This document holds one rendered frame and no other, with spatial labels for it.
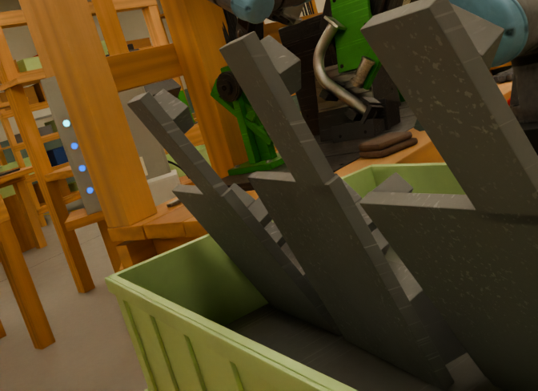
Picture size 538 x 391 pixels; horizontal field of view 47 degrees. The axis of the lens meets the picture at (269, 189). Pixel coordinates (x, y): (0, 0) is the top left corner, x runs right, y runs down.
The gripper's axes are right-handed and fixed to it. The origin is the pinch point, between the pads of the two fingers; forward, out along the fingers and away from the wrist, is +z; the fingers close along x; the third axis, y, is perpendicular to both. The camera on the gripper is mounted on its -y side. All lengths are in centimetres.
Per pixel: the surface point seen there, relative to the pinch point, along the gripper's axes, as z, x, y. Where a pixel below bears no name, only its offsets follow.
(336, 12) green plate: 17.7, 2.8, 4.5
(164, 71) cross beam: -11.3, 20.8, -30.5
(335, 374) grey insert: -74, -84, -6
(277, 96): -89, -73, 16
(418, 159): -7, -51, -4
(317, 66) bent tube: 15.2, -2.7, -9.3
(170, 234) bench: -32, -25, -46
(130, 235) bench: -32, -15, -56
